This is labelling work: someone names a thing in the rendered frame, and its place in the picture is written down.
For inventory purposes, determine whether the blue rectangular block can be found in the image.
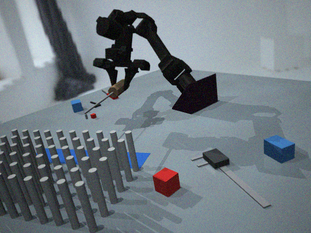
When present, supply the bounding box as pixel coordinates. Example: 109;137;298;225
70;99;83;113
264;135;295;163

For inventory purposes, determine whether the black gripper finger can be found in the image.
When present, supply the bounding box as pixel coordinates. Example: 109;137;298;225
103;67;118;86
124;68;139;90

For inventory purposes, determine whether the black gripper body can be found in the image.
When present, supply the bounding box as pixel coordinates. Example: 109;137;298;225
93;41;150;71

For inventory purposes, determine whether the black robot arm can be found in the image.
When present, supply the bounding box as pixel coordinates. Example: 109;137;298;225
96;9;196;93

